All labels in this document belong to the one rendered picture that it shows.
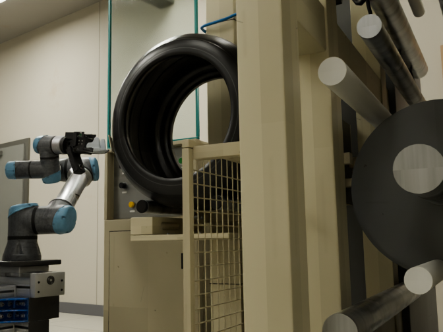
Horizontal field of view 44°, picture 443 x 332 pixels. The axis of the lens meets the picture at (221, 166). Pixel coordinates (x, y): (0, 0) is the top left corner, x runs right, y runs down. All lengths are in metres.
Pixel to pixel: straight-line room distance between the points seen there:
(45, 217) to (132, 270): 0.64
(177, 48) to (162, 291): 1.26
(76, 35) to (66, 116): 1.01
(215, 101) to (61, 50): 5.25
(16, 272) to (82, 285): 4.24
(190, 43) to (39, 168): 0.85
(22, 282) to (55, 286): 0.12
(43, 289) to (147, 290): 0.65
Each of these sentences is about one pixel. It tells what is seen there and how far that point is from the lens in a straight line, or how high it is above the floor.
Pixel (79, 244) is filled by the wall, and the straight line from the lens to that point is 6.55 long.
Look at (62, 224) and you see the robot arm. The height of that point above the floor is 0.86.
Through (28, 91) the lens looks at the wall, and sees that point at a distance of 7.72.
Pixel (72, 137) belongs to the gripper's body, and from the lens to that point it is 2.20.
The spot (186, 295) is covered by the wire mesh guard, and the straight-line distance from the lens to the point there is 1.17.
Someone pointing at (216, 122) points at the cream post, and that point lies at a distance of 2.15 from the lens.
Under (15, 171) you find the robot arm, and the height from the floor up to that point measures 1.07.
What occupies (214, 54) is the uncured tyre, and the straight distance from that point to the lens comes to 1.78.
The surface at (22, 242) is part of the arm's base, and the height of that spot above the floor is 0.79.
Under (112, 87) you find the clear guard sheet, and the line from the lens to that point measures 2.99.
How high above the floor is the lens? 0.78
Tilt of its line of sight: 8 degrees up
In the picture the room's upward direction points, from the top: 1 degrees counter-clockwise
